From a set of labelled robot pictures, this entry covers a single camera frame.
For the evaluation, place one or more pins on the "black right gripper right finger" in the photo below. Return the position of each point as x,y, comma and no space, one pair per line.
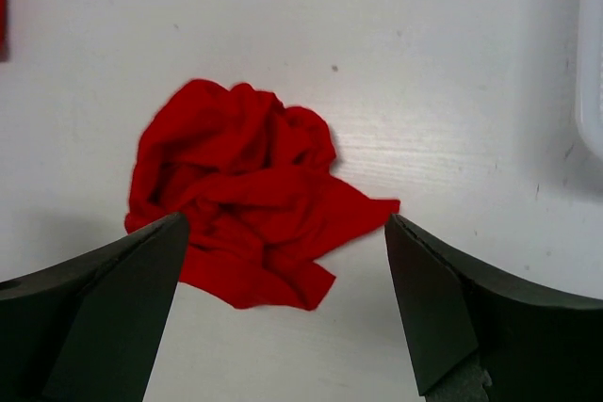
478,333

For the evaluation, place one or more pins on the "white plastic basket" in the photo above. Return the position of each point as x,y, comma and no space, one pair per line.
588,108

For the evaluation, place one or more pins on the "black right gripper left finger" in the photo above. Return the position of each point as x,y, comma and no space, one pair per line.
88,329

